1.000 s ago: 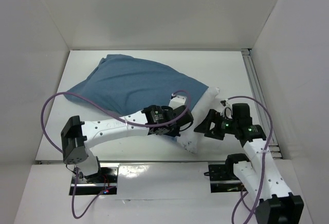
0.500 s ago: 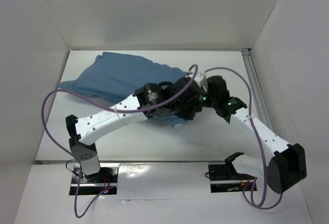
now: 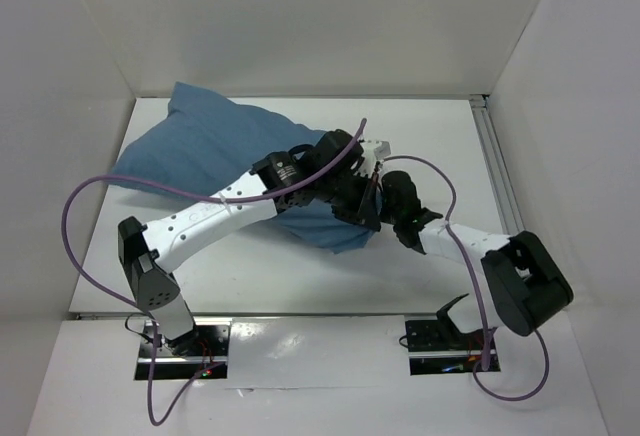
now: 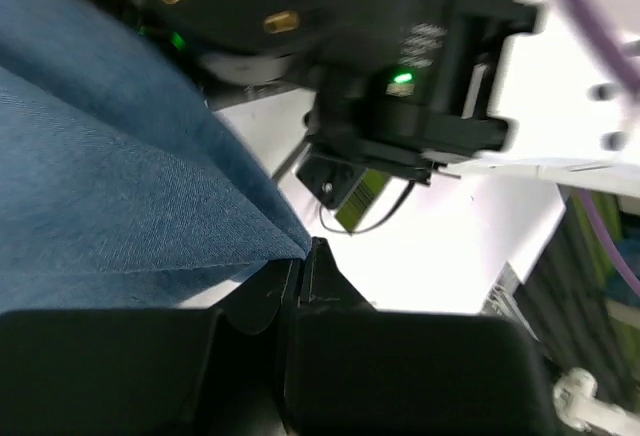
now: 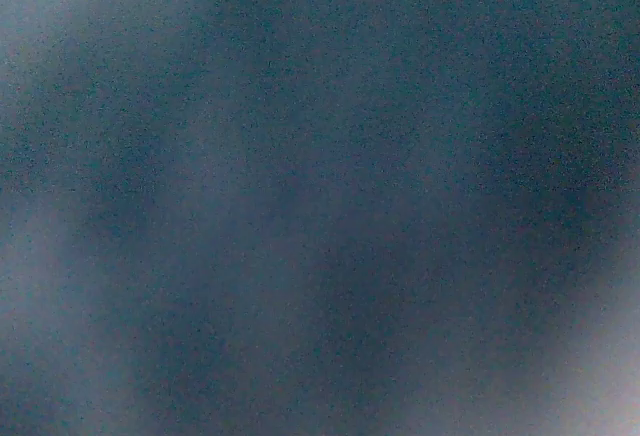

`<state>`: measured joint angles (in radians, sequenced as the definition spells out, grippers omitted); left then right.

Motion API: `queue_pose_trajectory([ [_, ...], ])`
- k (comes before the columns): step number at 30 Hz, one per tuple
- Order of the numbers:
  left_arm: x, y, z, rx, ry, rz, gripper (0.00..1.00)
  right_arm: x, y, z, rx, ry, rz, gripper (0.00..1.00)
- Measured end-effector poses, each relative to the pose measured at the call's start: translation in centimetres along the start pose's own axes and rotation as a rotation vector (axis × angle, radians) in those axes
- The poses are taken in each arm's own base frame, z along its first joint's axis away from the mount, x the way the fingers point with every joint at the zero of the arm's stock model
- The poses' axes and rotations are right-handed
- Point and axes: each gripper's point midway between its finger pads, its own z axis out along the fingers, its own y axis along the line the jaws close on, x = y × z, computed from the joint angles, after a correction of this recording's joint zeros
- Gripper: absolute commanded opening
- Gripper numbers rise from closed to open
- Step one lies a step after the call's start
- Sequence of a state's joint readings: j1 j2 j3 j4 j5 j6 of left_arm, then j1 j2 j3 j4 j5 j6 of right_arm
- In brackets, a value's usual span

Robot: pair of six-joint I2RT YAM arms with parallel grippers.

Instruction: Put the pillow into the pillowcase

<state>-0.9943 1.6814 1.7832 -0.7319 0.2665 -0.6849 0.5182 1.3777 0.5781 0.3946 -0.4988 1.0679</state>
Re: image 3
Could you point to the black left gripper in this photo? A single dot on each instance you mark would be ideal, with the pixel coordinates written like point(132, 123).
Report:
point(365, 210)

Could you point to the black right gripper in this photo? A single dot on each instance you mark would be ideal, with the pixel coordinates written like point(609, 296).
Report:
point(401, 208)

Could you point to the blue fabric pillowcase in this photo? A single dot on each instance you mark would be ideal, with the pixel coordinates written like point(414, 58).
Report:
point(207, 141)

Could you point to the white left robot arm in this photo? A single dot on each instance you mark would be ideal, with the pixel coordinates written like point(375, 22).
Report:
point(338, 171)

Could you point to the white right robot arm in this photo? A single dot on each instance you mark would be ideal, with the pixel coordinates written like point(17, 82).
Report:
point(520, 284)

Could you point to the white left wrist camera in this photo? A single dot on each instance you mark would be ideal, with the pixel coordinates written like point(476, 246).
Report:
point(374, 154)

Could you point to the aluminium frame rail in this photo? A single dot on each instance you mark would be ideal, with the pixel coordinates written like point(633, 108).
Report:
point(508, 210)

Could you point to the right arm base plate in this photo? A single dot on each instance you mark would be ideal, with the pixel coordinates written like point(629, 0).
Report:
point(437, 348)

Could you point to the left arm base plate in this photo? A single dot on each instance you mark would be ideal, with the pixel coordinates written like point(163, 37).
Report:
point(207, 354)

